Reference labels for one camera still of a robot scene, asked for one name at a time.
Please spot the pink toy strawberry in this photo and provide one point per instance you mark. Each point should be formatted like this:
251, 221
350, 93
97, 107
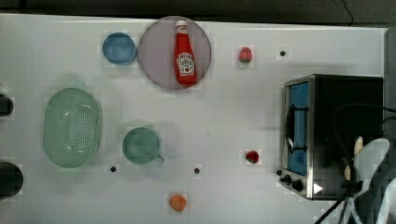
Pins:
245, 55

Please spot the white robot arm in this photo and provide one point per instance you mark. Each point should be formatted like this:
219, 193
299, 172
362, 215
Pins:
375, 202

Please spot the orange toy fruit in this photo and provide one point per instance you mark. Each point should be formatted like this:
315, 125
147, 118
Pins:
177, 202

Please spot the blue bowl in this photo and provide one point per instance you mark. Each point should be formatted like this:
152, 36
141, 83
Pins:
119, 49

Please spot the green cup with handle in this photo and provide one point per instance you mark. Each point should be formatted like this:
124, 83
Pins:
142, 145

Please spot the black toaster oven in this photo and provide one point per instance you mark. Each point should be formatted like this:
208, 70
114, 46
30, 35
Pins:
323, 117

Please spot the red toy strawberry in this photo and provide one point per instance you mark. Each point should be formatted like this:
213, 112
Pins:
252, 156

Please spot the black round container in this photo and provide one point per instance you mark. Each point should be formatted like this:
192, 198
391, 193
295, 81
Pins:
6, 105

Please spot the green perforated colander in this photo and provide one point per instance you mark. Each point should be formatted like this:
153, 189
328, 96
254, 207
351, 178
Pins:
72, 128

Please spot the red ketchup bottle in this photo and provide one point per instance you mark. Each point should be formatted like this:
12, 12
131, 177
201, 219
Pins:
184, 62

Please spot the grey round plate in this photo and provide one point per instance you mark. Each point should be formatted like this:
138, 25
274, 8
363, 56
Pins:
156, 51

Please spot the yellow peeled plush banana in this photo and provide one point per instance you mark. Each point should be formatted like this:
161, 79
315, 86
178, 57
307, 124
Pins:
353, 155

